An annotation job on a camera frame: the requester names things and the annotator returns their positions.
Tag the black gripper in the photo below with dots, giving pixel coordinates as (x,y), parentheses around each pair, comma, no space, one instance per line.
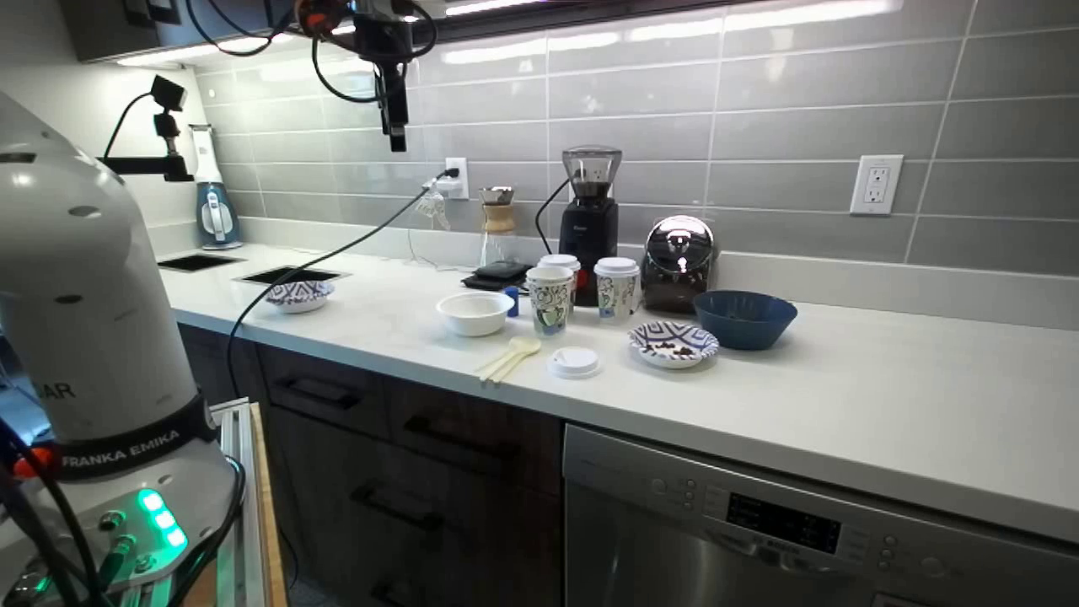
(385,44)

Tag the blue patterned white plate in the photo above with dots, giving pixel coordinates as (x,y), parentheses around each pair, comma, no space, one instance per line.
(672,346)

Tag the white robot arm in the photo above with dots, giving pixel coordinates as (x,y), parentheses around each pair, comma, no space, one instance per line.
(131,498)

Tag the glass pour-over carafe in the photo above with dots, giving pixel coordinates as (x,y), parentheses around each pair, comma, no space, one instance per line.
(497,227)

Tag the lidded paper cup left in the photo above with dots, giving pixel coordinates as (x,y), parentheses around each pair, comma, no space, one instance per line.
(565,261)

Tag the lidded paper cup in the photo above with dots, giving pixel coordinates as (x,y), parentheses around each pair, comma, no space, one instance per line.
(565,261)
(613,286)

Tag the open patterned paper cup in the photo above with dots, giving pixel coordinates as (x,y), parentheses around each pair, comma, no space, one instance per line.
(549,296)

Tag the lidded paper cup right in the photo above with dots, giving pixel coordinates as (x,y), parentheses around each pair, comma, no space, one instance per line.
(613,286)

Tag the white plastic cup lid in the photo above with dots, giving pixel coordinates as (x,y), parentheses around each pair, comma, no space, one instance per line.
(575,359)

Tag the blue white bottle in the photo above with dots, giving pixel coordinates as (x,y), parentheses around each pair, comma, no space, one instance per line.
(214,214)

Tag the black coffee scale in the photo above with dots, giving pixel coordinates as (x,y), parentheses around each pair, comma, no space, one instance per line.
(497,277)

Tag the black coffee grinder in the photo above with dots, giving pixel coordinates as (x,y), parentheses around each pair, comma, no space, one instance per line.
(586,224)

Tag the white bowl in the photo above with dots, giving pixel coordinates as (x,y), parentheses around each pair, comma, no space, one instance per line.
(473,312)

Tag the wooden chopsticks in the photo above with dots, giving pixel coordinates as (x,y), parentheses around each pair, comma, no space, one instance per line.
(509,359)

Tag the chrome lidded canister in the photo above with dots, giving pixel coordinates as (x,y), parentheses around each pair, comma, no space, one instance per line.
(676,263)

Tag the dark wood cabinet drawers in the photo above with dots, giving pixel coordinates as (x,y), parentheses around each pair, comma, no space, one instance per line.
(395,495)

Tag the dark blue bowl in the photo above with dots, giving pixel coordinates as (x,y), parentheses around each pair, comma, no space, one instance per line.
(744,319)

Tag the stainless dishwasher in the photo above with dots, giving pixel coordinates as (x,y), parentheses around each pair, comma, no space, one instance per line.
(658,528)

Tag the white wall outlet left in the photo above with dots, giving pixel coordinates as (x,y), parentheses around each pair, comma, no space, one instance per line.
(455,181)

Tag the white wall outlet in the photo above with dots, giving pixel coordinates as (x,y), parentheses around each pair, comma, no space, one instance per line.
(455,181)
(874,182)

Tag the black camera on stand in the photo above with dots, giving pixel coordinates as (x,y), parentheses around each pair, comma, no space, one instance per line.
(170,164)

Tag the white wall outlet right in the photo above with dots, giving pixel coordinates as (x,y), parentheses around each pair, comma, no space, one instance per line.
(874,182)

